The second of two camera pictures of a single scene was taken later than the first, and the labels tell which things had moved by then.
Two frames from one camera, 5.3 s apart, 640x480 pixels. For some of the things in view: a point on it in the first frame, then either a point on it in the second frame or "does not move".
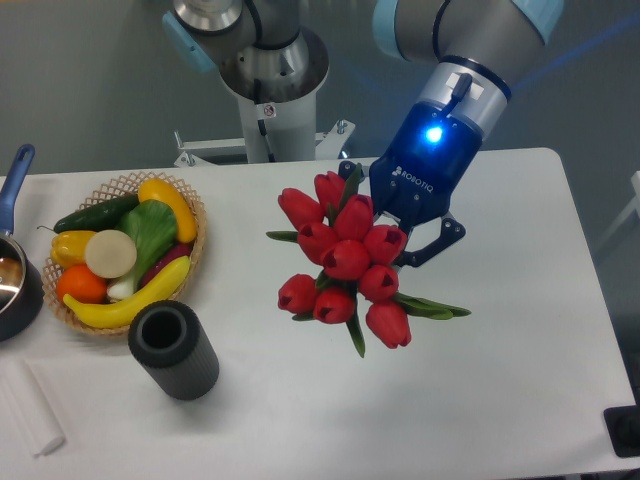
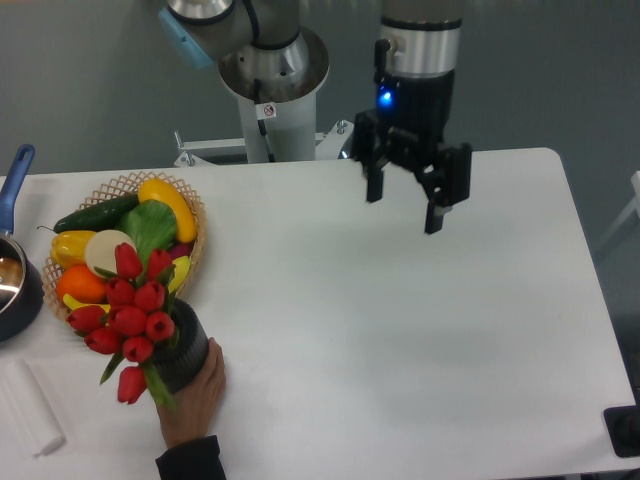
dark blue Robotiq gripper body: [439, 141] to [410, 119]
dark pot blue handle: [21, 287] does not move
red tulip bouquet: [356, 260] to [138, 329]
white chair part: [635, 205] does not move
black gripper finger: [451, 231] to [448, 183]
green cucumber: [104, 215] does not move
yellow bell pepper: [68, 247] does not move
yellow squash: [154, 189] does not move
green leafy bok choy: [152, 225] does not move
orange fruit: [78, 282] does not move
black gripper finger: [346, 169] to [371, 150]
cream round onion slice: [111, 254] does not move
